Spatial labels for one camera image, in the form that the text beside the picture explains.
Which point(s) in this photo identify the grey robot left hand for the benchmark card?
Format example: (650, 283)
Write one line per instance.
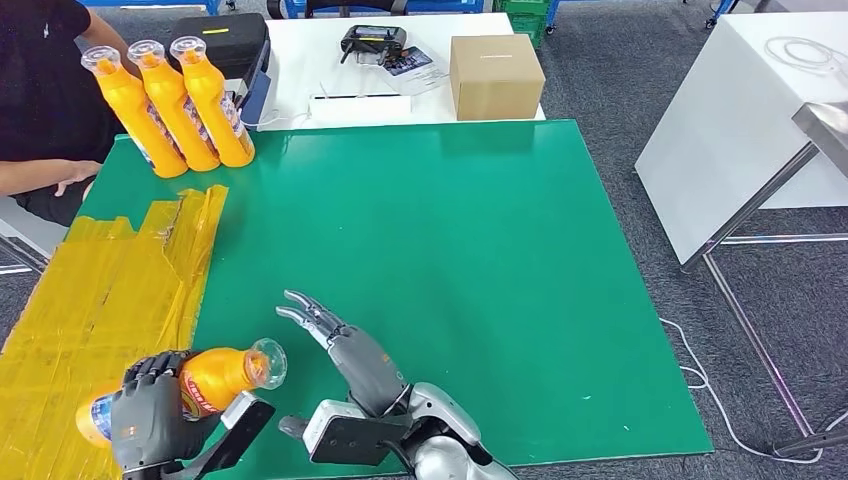
(149, 424)

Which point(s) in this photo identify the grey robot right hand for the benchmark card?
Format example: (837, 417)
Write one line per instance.
(364, 364)

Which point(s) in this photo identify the person's right hand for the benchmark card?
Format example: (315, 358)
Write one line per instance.
(76, 173)

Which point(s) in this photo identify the orange detergent bottle clear cap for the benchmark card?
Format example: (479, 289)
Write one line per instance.
(129, 109)
(208, 93)
(172, 99)
(212, 381)

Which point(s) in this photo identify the person's right forearm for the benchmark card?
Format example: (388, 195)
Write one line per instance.
(30, 175)

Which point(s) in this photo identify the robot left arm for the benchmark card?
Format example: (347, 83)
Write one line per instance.
(152, 474)

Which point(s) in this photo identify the person's left forearm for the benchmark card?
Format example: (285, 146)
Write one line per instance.
(106, 33)

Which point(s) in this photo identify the pale bench seat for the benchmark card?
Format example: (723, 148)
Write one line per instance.
(26, 238)

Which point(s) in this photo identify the person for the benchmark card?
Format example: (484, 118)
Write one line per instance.
(40, 86)

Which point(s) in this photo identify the yellow taped cardboard sheet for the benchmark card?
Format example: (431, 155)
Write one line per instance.
(99, 298)

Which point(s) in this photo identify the white box under phone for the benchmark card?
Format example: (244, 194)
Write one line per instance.
(237, 85)

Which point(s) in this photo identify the blue and white device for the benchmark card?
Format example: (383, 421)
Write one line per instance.
(258, 96)

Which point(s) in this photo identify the black carrying case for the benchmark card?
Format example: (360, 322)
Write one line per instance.
(232, 40)

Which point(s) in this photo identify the white desk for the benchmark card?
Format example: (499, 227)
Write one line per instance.
(298, 69)

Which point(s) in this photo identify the flat white box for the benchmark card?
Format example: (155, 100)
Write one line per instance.
(358, 109)

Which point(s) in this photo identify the printed booklet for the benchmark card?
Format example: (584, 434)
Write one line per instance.
(414, 75)

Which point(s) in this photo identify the black chair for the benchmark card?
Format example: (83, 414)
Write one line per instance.
(331, 5)

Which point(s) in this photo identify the brown cardboard box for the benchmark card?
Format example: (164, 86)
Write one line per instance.
(497, 81)

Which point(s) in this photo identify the black handheld controller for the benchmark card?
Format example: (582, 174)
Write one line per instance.
(373, 38)

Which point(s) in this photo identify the green plastic crate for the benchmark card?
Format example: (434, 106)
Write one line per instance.
(530, 20)

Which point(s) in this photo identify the white side table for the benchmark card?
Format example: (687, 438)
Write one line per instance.
(729, 132)

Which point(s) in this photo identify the blue cart leg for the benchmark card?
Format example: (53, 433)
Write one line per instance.
(719, 10)

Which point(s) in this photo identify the stainless steel table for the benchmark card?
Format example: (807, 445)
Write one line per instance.
(828, 129)

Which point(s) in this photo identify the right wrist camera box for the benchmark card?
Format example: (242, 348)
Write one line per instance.
(344, 434)

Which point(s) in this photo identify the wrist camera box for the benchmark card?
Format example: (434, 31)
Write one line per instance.
(238, 430)
(344, 434)

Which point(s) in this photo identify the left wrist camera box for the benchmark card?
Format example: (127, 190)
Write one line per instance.
(238, 430)

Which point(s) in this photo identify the blue metal frame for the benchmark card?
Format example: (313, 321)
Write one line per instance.
(450, 4)
(166, 2)

